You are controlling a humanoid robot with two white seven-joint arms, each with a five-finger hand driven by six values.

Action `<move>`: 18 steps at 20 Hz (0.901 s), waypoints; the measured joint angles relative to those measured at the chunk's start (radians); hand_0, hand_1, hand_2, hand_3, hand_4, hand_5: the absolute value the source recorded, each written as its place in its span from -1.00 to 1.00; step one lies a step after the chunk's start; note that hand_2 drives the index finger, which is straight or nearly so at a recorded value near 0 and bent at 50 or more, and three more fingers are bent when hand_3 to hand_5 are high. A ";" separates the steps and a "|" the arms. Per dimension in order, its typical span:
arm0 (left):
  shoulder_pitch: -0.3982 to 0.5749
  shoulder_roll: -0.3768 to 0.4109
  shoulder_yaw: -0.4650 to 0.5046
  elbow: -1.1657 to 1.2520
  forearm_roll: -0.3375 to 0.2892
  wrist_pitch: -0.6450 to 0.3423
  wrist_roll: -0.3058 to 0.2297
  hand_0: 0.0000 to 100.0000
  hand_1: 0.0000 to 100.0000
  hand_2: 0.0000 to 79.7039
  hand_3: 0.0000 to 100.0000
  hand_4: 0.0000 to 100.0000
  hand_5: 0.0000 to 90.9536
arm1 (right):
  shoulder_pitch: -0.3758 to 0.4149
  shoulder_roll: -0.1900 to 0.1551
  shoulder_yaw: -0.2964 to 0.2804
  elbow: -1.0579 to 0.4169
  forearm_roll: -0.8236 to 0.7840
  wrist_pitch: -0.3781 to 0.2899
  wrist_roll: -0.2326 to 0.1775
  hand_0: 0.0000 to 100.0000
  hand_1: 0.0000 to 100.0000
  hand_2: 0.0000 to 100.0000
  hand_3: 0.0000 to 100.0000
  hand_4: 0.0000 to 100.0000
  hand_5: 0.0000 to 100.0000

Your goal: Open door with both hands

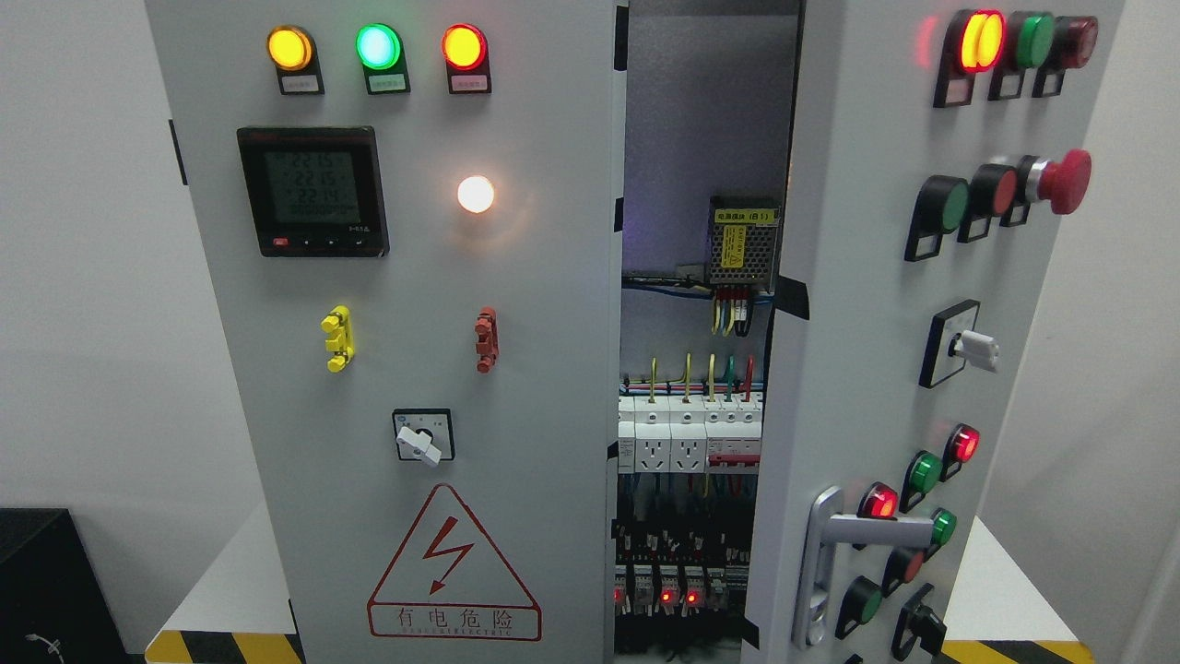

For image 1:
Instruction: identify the grey cabinet door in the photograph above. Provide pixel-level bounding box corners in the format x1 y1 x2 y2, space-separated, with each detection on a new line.
148 1 627 663
741 1 1125 663

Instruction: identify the red terminal connector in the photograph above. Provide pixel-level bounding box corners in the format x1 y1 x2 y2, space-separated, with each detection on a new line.
476 307 499 374

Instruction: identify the white socket breaker row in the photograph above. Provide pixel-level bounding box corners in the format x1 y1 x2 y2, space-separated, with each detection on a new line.
617 392 763 475

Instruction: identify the white glowing indicator light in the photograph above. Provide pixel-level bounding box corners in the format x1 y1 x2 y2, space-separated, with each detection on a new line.
455 175 496 213

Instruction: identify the perforated metal power supply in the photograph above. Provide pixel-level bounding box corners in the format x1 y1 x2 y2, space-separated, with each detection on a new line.
704 195 784 289

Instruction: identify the yellow terminal connector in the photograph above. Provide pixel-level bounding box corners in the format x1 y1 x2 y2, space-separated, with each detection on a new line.
320 305 355 374

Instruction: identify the relay row with red leds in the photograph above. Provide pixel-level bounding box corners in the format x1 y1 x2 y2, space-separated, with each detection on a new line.
614 563 749 618

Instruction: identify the red electric warning sticker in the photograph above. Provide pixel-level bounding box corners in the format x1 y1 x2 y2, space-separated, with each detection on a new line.
368 484 542 642

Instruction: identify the black digital power meter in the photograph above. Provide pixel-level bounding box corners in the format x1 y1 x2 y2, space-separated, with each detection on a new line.
237 125 389 257

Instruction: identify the red indicator light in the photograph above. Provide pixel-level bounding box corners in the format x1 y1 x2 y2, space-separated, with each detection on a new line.
440 24 490 94

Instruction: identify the green indicator light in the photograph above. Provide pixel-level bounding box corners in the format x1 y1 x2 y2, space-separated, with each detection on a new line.
355 24 409 94

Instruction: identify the yellow indicator light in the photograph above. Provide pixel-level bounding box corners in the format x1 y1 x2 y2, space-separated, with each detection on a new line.
266 24 325 94

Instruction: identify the red emergency stop button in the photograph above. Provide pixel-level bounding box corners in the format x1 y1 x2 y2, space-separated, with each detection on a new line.
999 147 1092 226

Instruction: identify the black box at left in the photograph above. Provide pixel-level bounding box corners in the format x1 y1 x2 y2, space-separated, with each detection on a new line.
1 508 129 663

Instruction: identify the white rotary selector switch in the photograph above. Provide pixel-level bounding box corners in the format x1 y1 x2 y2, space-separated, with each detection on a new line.
392 408 455 468

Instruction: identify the silver door handle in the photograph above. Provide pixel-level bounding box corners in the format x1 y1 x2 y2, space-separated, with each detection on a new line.
792 486 933 651

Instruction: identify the white selector switch right door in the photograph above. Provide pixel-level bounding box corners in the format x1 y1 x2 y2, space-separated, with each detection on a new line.
918 300 999 388

